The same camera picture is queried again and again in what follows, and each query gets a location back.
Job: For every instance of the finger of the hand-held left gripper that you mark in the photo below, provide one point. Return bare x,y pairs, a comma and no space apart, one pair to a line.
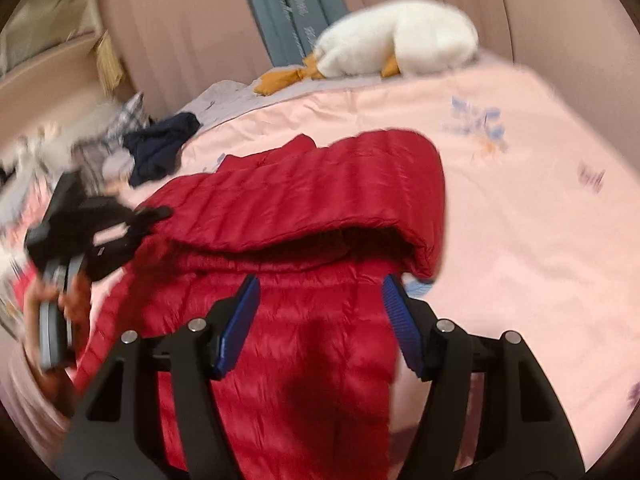
150,219

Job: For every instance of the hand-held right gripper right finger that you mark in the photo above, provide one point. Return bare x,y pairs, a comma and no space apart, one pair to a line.
400,315

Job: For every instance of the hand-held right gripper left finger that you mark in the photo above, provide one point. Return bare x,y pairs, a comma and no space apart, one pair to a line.
240,320

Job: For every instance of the dark red down jacket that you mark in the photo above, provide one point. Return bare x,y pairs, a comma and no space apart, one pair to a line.
310,200

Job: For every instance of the person's left hand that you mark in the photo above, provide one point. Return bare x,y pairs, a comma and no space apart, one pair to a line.
76,307

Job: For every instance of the navy blue garment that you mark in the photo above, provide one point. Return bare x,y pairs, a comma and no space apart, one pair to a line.
160,145

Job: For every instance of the large plaid pillow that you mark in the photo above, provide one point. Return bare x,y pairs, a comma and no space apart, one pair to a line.
125,120

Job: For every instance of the pink printed blanket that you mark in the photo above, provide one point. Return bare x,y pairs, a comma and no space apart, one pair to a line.
500,235

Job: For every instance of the grey bedsheet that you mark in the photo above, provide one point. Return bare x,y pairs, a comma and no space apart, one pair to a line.
220,100

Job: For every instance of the yellow hanging tassel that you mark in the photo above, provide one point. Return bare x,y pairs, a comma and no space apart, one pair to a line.
110,60

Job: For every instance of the grey printed curtain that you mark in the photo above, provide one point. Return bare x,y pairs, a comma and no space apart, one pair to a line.
290,10

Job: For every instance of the white goose plush toy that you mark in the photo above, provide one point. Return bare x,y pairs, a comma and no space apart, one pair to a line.
400,40

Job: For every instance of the beige wall shelf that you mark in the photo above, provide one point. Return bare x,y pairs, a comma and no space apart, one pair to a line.
45,55

